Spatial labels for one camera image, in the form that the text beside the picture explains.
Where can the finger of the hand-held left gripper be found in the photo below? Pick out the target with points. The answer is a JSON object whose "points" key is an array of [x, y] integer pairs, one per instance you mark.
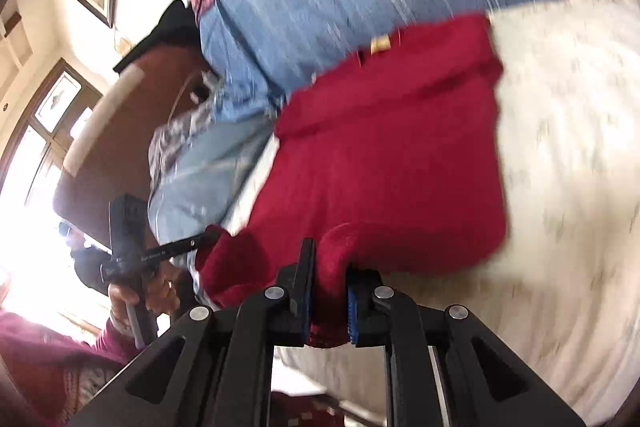
{"points": [[175, 248]]}

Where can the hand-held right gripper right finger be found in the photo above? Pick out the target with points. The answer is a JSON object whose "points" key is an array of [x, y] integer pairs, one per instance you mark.
{"points": [[357, 312]]}

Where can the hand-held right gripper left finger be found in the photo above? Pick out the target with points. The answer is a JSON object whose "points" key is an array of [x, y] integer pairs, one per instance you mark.
{"points": [[295, 287]]}

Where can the red knit garment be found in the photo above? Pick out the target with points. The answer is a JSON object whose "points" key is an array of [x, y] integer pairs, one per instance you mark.
{"points": [[375, 157]]}

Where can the person's left forearm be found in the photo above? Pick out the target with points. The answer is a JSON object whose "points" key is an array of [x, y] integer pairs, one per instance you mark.
{"points": [[45, 357]]}

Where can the person's left hand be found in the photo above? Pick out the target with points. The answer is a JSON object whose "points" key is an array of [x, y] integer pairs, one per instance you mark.
{"points": [[162, 292]]}

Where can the light blue cloth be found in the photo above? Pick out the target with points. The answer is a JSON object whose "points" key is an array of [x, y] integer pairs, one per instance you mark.
{"points": [[200, 177]]}

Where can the brown wooden headboard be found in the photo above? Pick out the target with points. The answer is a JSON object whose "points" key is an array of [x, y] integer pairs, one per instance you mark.
{"points": [[125, 147]]}

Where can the wooden framed window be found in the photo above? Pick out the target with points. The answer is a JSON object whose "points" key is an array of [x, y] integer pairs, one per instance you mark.
{"points": [[50, 107]]}

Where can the black cloth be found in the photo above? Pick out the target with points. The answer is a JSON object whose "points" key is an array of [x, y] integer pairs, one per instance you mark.
{"points": [[170, 32]]}

